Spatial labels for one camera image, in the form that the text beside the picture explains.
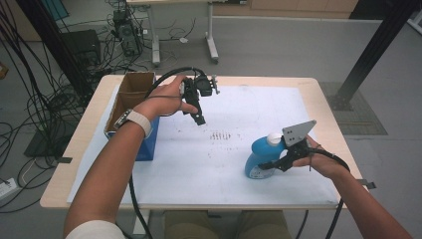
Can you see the dark floor plate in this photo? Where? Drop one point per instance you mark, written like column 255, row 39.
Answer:
column 43, row 146

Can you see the blue spray bottle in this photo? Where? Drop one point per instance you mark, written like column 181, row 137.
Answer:
column 262, row 151

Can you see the person's khaki trousers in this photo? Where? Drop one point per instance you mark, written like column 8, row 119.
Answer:
column 185, row 227

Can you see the computer tower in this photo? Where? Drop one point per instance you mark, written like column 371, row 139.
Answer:
column 127, row 33

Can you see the white desk frame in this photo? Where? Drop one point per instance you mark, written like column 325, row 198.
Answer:
column 155, row 33

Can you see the person's white shirt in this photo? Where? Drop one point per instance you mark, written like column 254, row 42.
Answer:
column 94, row 230

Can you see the black tape strip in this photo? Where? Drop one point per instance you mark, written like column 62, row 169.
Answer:
column 366, row 183
column 64, row 160

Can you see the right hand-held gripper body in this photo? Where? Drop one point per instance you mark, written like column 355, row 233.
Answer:
column 297, row 132

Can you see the person's left hand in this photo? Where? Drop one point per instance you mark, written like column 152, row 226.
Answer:
column 162, row 99

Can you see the person's right hand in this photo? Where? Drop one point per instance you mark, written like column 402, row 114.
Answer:
column 323, row 164

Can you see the wooden cabinet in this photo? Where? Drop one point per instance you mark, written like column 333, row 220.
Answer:
column 298, row 6

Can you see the white table mat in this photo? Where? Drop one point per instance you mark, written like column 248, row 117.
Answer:
column 205, row 172

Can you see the black metal post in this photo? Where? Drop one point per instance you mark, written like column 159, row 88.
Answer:
column 49, row 36
column 371, row 53

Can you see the blue cardboard box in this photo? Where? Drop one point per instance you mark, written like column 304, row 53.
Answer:
column 132, row 89

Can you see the black equipment case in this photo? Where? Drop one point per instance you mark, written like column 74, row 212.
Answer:
column 81, row 46

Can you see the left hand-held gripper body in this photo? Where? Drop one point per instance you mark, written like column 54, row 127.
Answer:
column 204, row 85

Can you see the white power strip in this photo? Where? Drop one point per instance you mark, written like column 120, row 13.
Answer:
column 7, row 188

